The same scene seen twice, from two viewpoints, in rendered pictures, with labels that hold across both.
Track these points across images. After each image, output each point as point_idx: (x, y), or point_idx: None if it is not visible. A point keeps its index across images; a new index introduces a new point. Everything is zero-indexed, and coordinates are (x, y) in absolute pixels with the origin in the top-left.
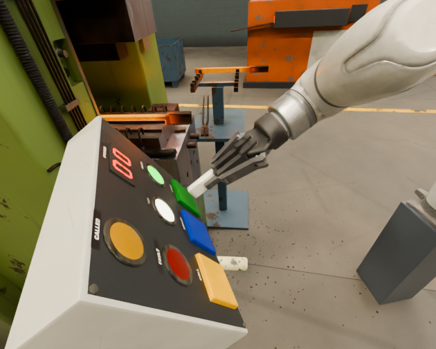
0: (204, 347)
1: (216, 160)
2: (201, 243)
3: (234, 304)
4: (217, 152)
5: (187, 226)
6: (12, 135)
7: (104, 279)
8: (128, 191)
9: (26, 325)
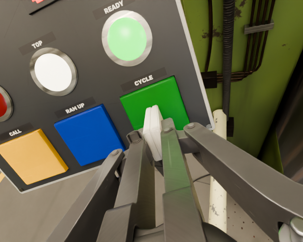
0: None
1: (177, 137)
2: (63, 139)
3: (21, 177)
4: (213, 133)
5: (72, 116)
6: None
7: None
8: (8, 10)
9: None
